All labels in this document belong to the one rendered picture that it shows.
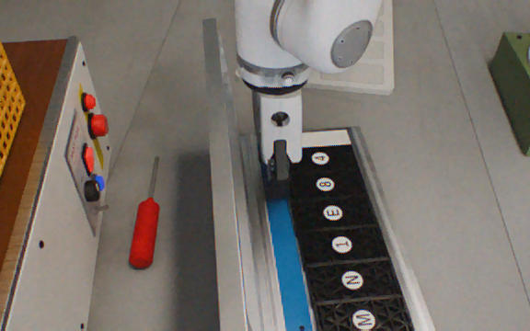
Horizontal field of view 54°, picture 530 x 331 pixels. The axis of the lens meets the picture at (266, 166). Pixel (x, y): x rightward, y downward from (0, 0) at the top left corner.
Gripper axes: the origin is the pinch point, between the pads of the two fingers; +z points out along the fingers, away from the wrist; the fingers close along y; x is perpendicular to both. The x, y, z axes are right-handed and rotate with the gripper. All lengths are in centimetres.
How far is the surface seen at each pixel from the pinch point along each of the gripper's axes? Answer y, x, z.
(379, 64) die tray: 27.0, -22.2, 3.2
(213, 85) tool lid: -3.9, 6.9, -17.0
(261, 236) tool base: -9.3, 2.6, 2.0
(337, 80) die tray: 23.3, -13.9, 3.3
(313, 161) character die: 2.0, -5.7, 1.0
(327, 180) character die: -1.8, -6.9, 1.0
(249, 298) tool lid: -21.7, 5.1, -4.9
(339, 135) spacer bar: 7.0, -10.4, 1.2
